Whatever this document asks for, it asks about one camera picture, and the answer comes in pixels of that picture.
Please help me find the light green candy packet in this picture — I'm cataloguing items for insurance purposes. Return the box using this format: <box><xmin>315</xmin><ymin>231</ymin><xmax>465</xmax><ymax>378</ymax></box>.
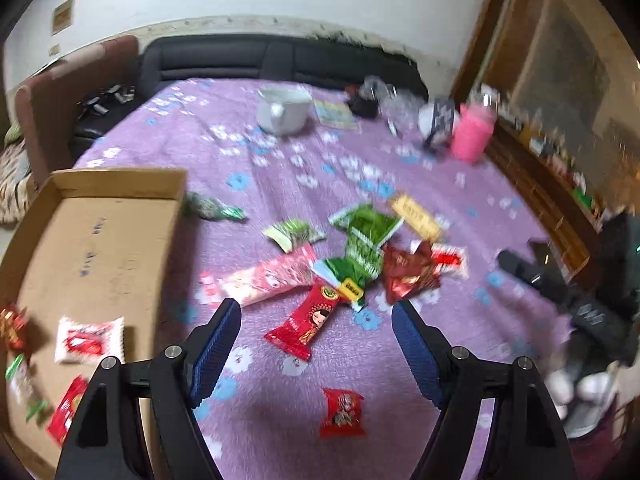
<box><xmin>262</xmin><ymin>219</ymin><xmax>326</xmax><ymax>254</ymax></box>

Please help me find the dark green snack bag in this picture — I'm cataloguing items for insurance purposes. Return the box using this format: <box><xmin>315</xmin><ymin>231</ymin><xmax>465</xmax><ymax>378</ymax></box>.
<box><xmin>311</xmin><ymin>238</ymin><xmax>384</xmax><ymax>312</ymax></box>

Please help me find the small red snack packet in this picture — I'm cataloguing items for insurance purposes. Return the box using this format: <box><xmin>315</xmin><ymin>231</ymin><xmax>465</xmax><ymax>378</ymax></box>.
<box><xmin>320</xmin><ymin>388</ymin><xmax>366</xmax><ymax>438</ymax></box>

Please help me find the pink knitted sleeve bottle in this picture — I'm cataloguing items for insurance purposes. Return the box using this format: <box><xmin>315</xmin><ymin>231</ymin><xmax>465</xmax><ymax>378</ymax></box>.
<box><xmin>450</xmin><ymin>93</ymin><xmax>498</xmax><ymax>164</ymax></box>

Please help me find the small red candy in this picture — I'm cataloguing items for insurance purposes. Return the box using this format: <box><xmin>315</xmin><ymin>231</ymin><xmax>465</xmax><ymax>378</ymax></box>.
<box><xmin>0</xmin><ymin>304</ymin><xmax>28</xmax><ymax>353</ymax></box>

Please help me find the black small container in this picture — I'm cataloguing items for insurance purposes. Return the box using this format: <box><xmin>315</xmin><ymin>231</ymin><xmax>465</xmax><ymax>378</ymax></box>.
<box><xmin>345</xmin><ymin>86</ymin><xmax>380</xmax><ymax>120</ymax></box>

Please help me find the yellow biscuit packet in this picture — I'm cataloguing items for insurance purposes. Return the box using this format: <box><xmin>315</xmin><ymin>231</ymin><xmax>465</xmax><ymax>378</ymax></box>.
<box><xmin>388</xmin><ymin>193</ymin><xmax>442</xmax><ymax>243</ymax></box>

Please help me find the clear glass jar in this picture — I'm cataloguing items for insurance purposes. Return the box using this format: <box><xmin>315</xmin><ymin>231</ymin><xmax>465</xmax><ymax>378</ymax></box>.
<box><xmin>381</xmin><ymin>86</ymin><xmax>426</xmax><ymax>129</ymax></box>

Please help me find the black sofa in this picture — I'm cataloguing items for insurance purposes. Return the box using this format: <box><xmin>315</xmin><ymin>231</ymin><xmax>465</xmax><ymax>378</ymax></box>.
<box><xmin>136</xmin><ymin>34</ymin><xmax>428</xmax><ymax>101</ymax></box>

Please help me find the white ceramic mug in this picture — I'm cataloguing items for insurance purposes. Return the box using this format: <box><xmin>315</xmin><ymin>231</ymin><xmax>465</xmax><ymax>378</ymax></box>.
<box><xmin>256</xmin><ymin>87</ymin><xmax>312</xmax><ymax>136</ymax></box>

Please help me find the red cartoon snack packet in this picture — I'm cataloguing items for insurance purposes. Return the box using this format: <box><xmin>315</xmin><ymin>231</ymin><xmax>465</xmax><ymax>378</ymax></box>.
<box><xmin>264</xmin><ymin>281</ymin><xmax>346</xmax><ymax>362</ymax></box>

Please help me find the cardboard box tray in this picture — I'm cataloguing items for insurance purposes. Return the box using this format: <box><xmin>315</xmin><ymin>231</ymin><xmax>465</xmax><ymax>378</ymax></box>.
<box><xmin>0</xmin><ymin>167</ymin><xmax>189</xmax><ymax>476</ymax></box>

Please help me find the brown armchair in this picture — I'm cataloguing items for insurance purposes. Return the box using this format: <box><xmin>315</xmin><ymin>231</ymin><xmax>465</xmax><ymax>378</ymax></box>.
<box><xmin>14</xmin><ymin>35</ymin><xmax>139</xmax><ymax>185</ymax></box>

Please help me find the pink long snack packet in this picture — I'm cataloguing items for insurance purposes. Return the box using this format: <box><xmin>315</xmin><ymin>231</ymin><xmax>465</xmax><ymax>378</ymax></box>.
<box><xmin>196</xmin><ymin>244</ymin><xmax>317</xmax><ymax>308</ymax></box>

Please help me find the wooden side cabinet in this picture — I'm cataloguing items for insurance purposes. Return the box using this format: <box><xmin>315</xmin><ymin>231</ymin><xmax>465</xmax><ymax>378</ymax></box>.
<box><xmin>485</xmin><ymin>122</ymin><xmax>600</xmax><ymax>288</ymax></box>

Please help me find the white red snack packet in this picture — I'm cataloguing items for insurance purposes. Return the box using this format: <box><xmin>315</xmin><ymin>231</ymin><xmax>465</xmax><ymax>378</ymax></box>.
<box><xmin>410</xmin><ymin>240</ymin><xmax>469</xmax><ymax>280</ymax></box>

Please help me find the large red snack bag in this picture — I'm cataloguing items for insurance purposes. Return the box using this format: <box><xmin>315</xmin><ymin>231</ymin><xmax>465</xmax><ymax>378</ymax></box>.
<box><xmin>382</xmin><ymin>240</ymin><xmax>440</xmax><ymax>306</ymax></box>

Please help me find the small green twisted candy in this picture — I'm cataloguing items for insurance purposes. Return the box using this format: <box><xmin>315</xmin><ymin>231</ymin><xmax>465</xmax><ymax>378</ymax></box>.
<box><xmin>183</xmin><ymin>192</ymin><xmax>246</xmax><ymax>222</ymax></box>

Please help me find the small booklet on table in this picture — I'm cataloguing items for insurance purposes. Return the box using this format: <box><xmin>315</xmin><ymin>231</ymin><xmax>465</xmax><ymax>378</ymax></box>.
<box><xmin>314</xmin><ymin>100</ymin><xmax>360</xmax><ymax>130</ymax></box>

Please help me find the black phone stand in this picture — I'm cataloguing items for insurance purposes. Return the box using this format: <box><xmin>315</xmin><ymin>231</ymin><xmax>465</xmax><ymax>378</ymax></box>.
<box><xmin>418</xmin><ymin>98</ymin><xmax>459</xmax><ymax>154</ymax></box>

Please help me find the white round bowl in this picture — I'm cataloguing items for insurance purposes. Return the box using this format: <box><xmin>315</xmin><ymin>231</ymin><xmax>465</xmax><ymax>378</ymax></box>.
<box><xmin>418</xmin><ymin>100</ymin><xmax>446</xmax><ymax>140</ymax></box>

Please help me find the purple floral tablecloth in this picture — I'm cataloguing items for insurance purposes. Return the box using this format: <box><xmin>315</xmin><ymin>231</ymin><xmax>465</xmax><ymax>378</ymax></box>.
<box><xmin>71</xmin><ymin>77</ymin><xmax>576</xmax><ymax>480</ymax></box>

